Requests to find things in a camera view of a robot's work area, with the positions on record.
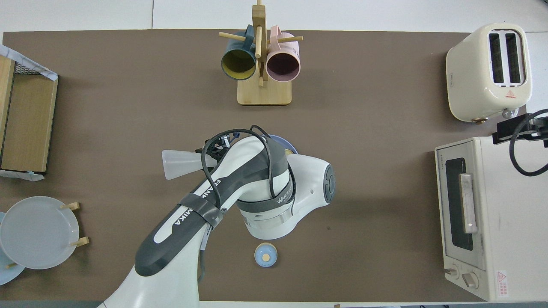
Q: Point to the white toaster oven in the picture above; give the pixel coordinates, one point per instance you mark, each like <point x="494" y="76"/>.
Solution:
<point x="513" y="222"/>

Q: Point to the blue-capped translucent squeeze bottle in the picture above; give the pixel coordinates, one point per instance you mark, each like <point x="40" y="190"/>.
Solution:
<point x="180" y="164"/>

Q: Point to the pale grey plate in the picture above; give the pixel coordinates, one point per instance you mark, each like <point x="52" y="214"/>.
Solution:
<point x="38" y="233"/>

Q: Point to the brown table mat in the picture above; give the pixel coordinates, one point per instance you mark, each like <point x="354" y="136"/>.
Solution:
<point x="128" y="107"/>

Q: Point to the dark teal mug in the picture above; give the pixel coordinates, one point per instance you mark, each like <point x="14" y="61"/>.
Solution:
<point x="238" y="64"/>

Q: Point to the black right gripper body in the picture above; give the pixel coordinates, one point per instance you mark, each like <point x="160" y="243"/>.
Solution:
<point x="541" y="134"/>

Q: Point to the cream two-slot toaster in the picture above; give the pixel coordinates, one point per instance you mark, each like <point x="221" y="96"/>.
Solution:
<point x="469" y="85"/>

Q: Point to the light blue plate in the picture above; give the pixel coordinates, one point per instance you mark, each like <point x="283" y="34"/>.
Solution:
<point x="6" y="276"/>

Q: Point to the small blue jar wooden knob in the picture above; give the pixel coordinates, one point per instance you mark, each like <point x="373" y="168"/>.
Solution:
<point x="265" y="255"/>

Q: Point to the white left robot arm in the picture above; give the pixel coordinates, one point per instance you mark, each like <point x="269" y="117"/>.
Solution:
<point x="171" y="239"/>

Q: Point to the wooden plate rack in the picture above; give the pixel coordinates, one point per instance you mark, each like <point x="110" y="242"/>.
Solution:
<point x="75" y="206"/>

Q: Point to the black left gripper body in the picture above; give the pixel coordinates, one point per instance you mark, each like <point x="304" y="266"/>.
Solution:
<point x="216" y="153"/>

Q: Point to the periwinkle blue plate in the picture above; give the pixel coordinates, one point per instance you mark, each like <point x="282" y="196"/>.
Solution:
<point x="284" y="143"/>

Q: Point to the pink mug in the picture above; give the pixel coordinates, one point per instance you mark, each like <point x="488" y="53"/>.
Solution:
<point x="282" y="64"/>

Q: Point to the wooden mug tree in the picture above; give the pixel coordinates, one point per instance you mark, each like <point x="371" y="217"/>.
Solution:
<point x="264" y="94"/>

